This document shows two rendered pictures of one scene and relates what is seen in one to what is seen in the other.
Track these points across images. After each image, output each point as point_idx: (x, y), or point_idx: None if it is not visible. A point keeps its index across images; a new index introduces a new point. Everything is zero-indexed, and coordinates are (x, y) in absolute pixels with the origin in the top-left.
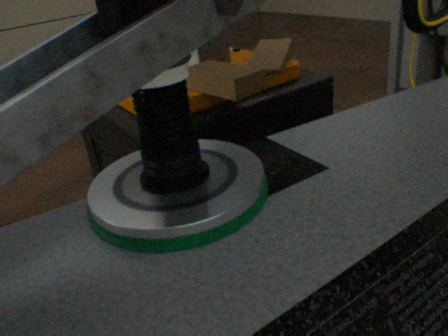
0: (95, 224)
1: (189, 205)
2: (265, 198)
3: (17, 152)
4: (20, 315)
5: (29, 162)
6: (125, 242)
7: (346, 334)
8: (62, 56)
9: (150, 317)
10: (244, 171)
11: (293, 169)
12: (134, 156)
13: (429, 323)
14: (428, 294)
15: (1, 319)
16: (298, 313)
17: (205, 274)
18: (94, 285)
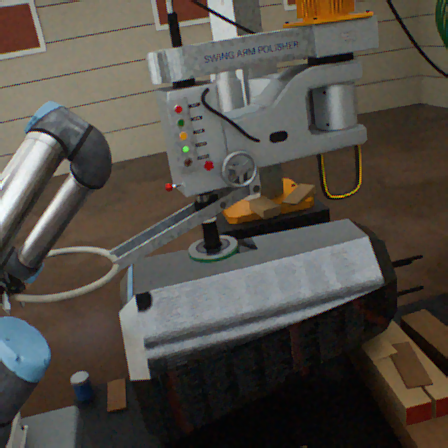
0: (189, 254)
1: (211, 252)
2: (233, 254)
3: (173, 235)
4: (169, 269)
5: (175, 237)
6: (194, 259)
7: (231, 282)
8: (186, 212)
9: (193, 272)
10: (230, 246)
11: (248, 248)
12: None
13: (254, 286)
14: (257, 280)
15: (165, 269)
16: (221, 275)
17: (208, 267)
18: (185, 266)
